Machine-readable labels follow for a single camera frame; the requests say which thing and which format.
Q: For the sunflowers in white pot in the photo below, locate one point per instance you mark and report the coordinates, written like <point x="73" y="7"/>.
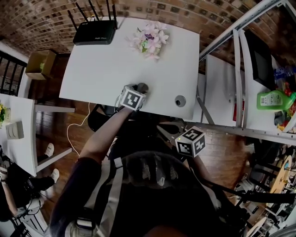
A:
<point x="2" y="113"/>

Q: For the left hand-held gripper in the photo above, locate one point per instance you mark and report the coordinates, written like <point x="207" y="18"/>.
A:
<point x="131" y="99"/>

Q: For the light wooden round table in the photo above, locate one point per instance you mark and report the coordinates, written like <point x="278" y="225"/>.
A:
<point x="281" y="176"/>

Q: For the black metal railing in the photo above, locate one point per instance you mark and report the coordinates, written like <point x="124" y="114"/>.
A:
<point x="9" y="69"/>

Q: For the person's torso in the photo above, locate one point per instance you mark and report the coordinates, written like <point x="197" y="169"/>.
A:
<point x="150" y="203"/>

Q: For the black router with antennas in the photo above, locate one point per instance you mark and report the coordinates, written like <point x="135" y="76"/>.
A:
<point x="94" y="34"/>

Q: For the light green crumpled item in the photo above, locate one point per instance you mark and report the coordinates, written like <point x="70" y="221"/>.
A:
<point x="42" y="66"/>

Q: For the white metal shelf rack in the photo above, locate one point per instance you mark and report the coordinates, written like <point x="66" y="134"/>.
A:
<point x="238" y="81"/>

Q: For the grey computer mouse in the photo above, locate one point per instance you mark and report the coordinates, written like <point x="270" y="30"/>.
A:
<point x="143" y="86"/>

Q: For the person's right forearm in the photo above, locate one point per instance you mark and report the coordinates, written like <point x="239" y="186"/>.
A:
<point x="202" y="169"/>

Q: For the red package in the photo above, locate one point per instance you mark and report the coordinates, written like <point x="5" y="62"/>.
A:
<point x="235" y="111"/>

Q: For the open cardboard box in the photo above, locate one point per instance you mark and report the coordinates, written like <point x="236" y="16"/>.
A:
<point x="34" y="66"/>

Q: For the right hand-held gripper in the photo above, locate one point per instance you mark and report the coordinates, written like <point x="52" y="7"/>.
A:
<point x="187" y="144"/>

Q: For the green detergent bottle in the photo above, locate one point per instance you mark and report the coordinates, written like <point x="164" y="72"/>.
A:
<point x="273" y="100"/>

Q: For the small white side table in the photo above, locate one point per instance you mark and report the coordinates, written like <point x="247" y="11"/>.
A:
<point x="20" y="148"/>

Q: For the person's left forearm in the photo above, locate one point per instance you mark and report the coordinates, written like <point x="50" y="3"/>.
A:
<point x="104" y="136"/>

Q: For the grey rectangular box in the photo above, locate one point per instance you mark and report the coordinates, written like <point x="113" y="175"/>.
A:
<point x="15" y="130"/>

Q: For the black monitor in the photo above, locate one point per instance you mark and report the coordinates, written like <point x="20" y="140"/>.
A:
<point x="261" y="60"/>

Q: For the pale pink flowers in pot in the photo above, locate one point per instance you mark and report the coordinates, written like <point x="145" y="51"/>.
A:
<point x="150" y="40"/>

